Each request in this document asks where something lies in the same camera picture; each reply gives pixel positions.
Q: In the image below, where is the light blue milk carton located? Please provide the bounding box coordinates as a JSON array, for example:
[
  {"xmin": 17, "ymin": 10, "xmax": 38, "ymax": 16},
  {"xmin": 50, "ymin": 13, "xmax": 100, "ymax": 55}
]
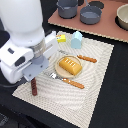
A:
[{"xmin": 71, "ymin": 31, "xmax": 82, "ymax": 49}]

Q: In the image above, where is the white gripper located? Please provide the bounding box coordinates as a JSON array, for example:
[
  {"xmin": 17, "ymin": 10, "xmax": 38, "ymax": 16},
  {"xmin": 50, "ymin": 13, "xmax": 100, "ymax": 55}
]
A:
[{"xmin": 0, "ymin": 31, "xmax": 58, "ymax": 84}]

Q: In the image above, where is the dark grey pan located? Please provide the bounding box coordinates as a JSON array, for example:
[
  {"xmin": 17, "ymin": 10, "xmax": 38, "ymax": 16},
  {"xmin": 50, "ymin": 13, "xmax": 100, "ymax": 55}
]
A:
[{"xmin": 80, "ymin": 2, "xmax": 102, "ymax": 25}]

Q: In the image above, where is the yellow butter box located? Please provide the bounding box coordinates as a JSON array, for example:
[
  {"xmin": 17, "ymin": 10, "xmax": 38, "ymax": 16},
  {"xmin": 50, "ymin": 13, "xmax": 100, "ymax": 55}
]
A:
[{"xmin": 56, "ymin": 34, "xmax": 66, "ymax": 42}]

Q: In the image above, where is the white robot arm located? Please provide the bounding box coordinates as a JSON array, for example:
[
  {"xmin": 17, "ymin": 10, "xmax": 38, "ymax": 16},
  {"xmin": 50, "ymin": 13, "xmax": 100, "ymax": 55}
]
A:
[{"xmin": 0, "ymin": 0, "xmax": 58, "ymax": 84}]

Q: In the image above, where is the beige bowl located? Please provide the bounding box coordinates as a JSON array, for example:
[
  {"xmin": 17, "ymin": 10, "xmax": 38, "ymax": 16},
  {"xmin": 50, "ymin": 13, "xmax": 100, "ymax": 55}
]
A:
[{"xmin": 117, "ymin": 4, "xmax": 128, "ymax": 30}]

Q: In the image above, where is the orange bread loaf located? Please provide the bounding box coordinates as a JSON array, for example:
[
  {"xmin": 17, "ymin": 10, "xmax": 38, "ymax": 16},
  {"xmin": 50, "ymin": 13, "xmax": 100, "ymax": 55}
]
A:
[{"xmin": 59, "ymin": 57, "xmax": 82, "ymax": 75}]

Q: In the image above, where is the dark grey pot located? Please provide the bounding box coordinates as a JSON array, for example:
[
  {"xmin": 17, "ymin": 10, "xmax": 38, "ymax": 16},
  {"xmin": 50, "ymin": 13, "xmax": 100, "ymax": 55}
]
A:
[{"xmin": 56, "ymin": 0, "xmax": 78, "ymax": 19}]

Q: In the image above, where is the knife with wooden handle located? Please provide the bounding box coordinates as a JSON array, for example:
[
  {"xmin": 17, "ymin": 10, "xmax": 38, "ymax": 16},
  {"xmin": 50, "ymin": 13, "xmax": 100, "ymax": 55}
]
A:
[{"xmin": 58, "ymin": 50, "xmax": 97, "ymax": 63}]

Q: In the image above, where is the pink tray mat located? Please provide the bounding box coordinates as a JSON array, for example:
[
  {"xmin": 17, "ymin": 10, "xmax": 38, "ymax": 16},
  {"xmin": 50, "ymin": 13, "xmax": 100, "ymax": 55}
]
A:
[{"xmin": 48, "ymin": 0, "xmax": 128, "ymax": 42}]

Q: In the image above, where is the brown sausage stick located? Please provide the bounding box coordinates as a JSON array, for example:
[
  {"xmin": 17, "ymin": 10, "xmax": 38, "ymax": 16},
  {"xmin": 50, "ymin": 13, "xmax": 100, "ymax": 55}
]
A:
[{"xmin": 31, "ymin": 78, "xmax": 37, "ymax": 96}]

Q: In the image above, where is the beige woven placemat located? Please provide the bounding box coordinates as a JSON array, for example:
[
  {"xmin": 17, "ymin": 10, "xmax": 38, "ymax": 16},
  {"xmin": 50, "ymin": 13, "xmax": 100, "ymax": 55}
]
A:
[{"xmin": 13, "ymin": 31, "xmax": 113, "ymax": 128}]

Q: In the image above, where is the black pot lid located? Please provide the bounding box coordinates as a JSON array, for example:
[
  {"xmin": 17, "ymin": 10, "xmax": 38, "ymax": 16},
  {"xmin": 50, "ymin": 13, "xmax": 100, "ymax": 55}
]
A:
[{"xmin": 89, "ymin": 1, "xmax": 104, "ymax": 9}]

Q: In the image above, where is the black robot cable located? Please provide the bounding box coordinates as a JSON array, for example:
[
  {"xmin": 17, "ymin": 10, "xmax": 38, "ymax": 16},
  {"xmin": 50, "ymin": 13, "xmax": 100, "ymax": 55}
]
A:
[{"xmin": 0, "ymin": 78, "xmax": 28, "ymax": 89}]

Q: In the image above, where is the round wooden plate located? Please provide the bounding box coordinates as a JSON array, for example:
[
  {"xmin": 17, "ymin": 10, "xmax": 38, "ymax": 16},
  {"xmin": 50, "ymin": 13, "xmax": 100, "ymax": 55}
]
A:
[{"xmin": 55, "ymin": 55, "xmax": 82, "ymax": 78}]

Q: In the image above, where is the fork with wooden handle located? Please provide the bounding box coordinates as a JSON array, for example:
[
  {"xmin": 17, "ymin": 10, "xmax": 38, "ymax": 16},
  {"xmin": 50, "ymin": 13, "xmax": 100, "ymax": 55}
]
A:
[{"xmin": 45, "ymin": 73, "xmax": 84, "ymax": 89}]

